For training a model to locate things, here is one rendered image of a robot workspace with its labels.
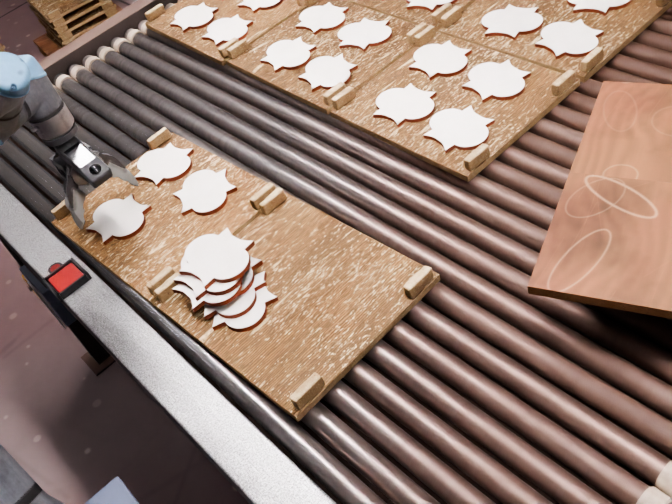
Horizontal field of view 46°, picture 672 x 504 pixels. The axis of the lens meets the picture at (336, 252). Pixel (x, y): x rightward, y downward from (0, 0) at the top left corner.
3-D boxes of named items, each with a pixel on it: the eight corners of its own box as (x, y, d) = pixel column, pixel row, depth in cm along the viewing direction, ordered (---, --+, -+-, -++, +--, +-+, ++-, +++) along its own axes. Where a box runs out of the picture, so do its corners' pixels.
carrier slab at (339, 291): (298, 422, 123) (295, 417, 122) (156, 309, 149) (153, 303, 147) (441, 279, 136) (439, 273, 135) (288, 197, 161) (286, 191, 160)
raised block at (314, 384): (300, 412, 123) (295, 402, 121) (292, 406, 124) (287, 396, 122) (326, 385, 125) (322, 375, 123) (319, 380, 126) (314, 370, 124)
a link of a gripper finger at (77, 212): (72, 221, 166) (74, 179, 163) (85, 230, 162) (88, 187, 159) (57, 222, 164) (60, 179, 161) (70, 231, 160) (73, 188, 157)
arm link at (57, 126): (71, 105, 149) (35, 129, 146) (83, 124, 152) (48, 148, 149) (54, 96, 154) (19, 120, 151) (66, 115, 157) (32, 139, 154)
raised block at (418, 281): (412, 300, 132) (409, 290, 130) (404, 296, 134) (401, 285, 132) (435, 278, 134) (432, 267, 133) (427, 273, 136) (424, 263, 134)
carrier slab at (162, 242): (154, 307, 149) (150, 301, 148) (54, 227, 174) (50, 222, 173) (285, 196, 162) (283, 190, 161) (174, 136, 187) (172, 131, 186)
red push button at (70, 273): (62, 297, 158) (59, 293, 157) (50, 284, 162) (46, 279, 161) (87, 279, 160) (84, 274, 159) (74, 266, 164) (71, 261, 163)
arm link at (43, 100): (-17, 76, 143) (14, 50, 148) (16, 125, 150) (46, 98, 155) (10, 77, 139) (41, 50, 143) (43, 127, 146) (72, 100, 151)
